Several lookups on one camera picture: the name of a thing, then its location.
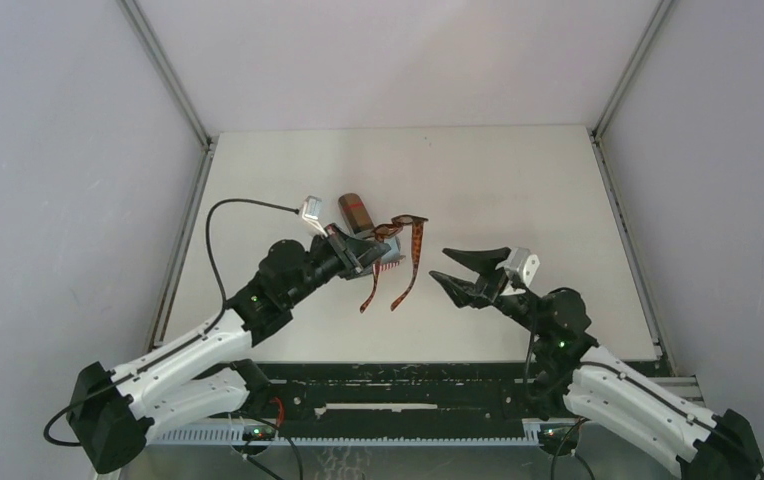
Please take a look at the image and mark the brown tortoise sunglasses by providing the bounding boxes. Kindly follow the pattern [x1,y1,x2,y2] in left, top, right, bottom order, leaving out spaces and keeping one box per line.
[359,214,428,313]

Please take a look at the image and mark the flag print glasses case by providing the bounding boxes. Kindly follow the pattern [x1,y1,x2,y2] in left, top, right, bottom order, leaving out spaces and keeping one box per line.
[348,234,405,280]

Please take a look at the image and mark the brown striped glasses case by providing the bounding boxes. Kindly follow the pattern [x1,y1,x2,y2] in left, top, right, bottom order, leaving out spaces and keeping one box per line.
[338,193,375,239]

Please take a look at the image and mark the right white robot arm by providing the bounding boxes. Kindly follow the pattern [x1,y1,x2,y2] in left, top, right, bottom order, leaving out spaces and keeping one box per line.
[430,247,764,479]

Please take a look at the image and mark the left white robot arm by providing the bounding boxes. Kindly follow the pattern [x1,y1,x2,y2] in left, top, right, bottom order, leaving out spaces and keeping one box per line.
[66,224,390,474]

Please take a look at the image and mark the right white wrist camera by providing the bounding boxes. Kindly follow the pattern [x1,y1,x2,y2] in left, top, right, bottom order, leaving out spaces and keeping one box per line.
[500,247,540,296]

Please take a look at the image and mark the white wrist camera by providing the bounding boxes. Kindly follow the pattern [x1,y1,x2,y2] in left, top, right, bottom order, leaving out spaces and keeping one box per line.
[500,247,540,296]
[298,195,328,238]

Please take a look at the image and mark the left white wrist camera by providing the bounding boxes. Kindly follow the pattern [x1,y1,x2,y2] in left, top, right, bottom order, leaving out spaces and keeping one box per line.
[298,195,328,238]

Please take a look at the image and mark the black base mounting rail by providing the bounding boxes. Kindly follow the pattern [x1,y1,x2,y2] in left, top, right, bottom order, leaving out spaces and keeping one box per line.
[236,357,595,444]

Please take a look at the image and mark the left black camera cable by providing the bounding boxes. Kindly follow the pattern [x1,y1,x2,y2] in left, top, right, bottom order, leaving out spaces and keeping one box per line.
[42,197,302,448]

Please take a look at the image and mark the right aluminium frame post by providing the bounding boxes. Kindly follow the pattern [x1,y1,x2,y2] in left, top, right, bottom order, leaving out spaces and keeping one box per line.
[588,0,678,361]

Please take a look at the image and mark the aluminium frame post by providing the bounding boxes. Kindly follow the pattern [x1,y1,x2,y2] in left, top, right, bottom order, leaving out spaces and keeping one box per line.
[117,0,214,351]
[588,0,678,361]

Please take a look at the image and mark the left aluminium frame post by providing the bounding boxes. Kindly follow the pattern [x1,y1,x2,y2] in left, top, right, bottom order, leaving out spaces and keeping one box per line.
[117,0,214,351]

